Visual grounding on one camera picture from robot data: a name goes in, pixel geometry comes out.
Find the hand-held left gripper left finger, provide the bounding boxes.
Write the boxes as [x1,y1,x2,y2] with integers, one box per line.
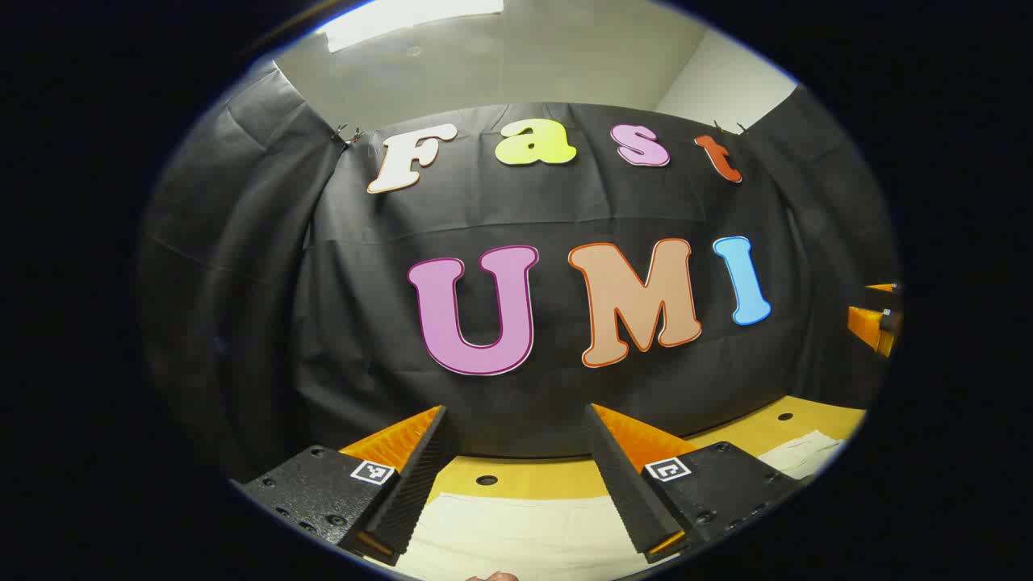
[240,405,451,566]

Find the black backdrop cloth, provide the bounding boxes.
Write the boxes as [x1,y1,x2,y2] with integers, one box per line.
[137,61,901,485]

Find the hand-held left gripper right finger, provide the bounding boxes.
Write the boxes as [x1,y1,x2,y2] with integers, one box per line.
[583,403,805,564]

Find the white jeans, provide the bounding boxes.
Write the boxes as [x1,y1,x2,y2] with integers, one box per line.
[387,430,848,581]

